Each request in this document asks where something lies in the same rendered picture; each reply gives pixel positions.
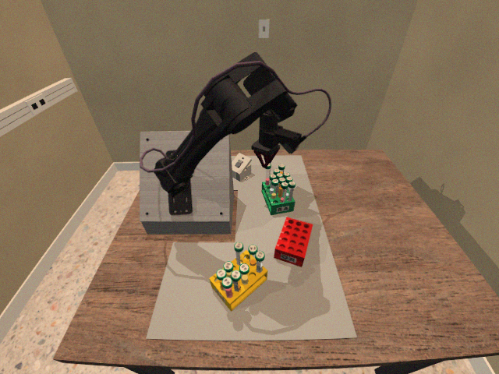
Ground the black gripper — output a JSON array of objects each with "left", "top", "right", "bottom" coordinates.
[{"left": 252, "top": 127, "right": 280, "bottom": 168}]

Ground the beige bench mat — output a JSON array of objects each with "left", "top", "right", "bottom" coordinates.
[{"left": 146, "top": 155, "right": 357, "bottom": 341}]

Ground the green test tube rack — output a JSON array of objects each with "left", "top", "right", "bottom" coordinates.
[{"left": 262, "top": 182, "right": 295, "bottom": 215}]

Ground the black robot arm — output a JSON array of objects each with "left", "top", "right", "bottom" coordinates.
[{"left": 154, "top": 65, "right": 302, "bottom": 215}]

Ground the yellow test tube rack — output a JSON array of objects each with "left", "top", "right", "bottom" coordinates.
[{"left": 209, "top": 250, "right": 267, "bottom": 311}]

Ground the red test tube rack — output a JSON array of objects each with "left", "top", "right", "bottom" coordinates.
[{"left": 274, "top": 217, "right": 313, "bottom": 267}]

